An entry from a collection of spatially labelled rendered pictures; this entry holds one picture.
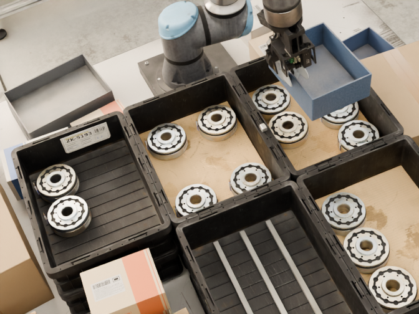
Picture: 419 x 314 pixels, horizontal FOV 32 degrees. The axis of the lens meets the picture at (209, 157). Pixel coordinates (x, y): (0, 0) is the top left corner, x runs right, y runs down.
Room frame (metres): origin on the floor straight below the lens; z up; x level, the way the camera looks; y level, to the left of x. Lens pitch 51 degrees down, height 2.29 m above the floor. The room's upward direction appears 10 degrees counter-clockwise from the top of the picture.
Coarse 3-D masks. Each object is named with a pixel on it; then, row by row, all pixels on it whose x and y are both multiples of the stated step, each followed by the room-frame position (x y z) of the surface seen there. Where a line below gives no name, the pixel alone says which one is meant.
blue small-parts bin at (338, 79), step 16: (320, 32) 1.25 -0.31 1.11; (320, 48) 1.24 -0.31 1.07; (336, 48) 1.19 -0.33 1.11; (320, 64) 1.18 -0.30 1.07; (336, 64) 1.18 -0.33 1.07; (352, 64) 1.13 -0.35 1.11; (304, 80) 1.14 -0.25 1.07; (320, 80) 1.13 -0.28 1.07; (336, 80) 1.13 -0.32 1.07; (352, 80) 1.12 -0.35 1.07; (368, 80) 1.06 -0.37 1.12; (304, 96) 1.05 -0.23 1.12; (320, 96) 1.03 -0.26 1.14; (336, 96) 1.04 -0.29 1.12; (352, 96) 1.05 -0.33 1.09; (320, 112) 1.03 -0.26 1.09
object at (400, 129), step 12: (252, 60) 1.38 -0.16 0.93; (264, 60) 1.38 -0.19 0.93; (240, 84) 1.31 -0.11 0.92; (372, 96) 1.18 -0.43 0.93; (252, 108) 1.22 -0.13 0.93; (384, 108) 1.15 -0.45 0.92; (264, 120) 1.17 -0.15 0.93; (396, 120) 1.09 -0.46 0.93; (396, 132) 1.06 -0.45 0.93; (276, 144) 1.09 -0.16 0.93; (372, 144) 1.04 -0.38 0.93; (336, 156) 1.02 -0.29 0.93; (288, 168) 1.01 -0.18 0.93; (312, 168) 1.00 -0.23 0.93
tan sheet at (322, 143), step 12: (276, 84) 1.38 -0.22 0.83; (252, 96) 1.35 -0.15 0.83; (300, 108) 1.27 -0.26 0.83; (312, 132) 1.19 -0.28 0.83; (324, 132) 1.18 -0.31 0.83; (336, 132) 1.17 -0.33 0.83; (312, 144) 1.15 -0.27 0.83; (324, 144) 1.14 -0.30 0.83; (336, 144) 1.13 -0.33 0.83; (288, 156) 1.12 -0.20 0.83; (300, 156) 1.11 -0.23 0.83; (312, 156) 1.11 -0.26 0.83; (324, 156) 1.10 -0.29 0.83; (300, 168) 1.08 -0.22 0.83
